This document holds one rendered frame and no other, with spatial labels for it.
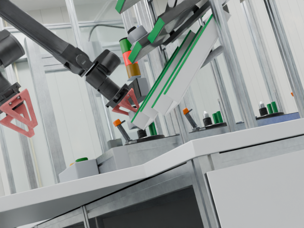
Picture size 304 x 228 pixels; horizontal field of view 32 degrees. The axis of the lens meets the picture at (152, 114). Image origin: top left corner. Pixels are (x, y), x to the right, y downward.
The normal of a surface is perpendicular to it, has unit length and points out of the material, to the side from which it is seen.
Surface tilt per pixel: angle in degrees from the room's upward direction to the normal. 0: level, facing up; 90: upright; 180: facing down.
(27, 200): 90
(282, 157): 90
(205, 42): 90
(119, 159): 90
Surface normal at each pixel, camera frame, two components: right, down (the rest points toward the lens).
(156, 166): -0.89, 0.14
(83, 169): 0.39, -0.27
